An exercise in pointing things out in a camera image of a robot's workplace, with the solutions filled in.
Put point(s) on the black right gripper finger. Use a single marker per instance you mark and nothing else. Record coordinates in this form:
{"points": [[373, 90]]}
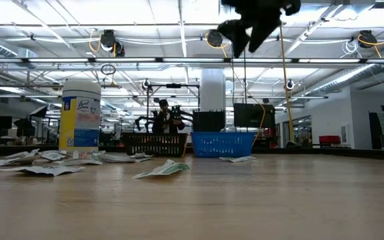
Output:
{"points": [[238, 33], [260, 31]]}

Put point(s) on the background black robot arm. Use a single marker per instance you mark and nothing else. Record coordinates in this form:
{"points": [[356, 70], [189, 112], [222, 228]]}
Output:
{"points": [[142, 120]]}

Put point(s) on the long ceiling light strip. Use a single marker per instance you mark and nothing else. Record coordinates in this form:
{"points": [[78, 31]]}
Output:
{"points": [[192, 60]]}

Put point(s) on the white building column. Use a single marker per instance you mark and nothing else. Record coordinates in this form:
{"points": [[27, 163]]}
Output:
{"points": [[212, 90]]}

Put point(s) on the black monitor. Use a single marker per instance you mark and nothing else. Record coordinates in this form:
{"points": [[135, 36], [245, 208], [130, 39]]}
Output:
{"points": [[253, 115]]}

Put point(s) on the black equipment cabinet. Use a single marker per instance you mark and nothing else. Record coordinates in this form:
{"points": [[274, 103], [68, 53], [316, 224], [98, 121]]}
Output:
{"points": [[208, 121]]}

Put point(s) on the blue slotted plastic basket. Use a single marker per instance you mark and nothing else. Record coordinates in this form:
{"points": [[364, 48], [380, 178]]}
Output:
{"points": [[223, 145]]}

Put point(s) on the person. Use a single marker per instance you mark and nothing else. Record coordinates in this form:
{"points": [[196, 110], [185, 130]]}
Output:
{"points": [[165, 120]]}

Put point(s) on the green striped bandage wrapper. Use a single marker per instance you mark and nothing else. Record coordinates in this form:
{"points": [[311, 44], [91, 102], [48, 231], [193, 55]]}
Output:
{"points": [[165, 169], [237, 159]]}

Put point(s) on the red cart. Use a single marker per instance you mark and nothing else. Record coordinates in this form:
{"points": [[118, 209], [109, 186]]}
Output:
{"points": [[329, 140]]}

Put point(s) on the black slotted plastic basket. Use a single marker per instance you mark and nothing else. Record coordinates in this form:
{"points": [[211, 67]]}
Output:
{"points": [[153, 145]]}

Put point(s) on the white long bandage wrapper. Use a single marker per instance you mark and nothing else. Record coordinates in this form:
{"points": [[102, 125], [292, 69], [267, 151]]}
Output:
{"points": [[112, 158]]}

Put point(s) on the white yellow wipes canister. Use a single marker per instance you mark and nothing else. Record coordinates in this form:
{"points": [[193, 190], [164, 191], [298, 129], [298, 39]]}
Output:
{"points": [[79, 126]]}

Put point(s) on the black gantry frame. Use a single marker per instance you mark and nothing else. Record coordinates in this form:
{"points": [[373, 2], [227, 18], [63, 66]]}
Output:
{"points": [[147, 100]]}

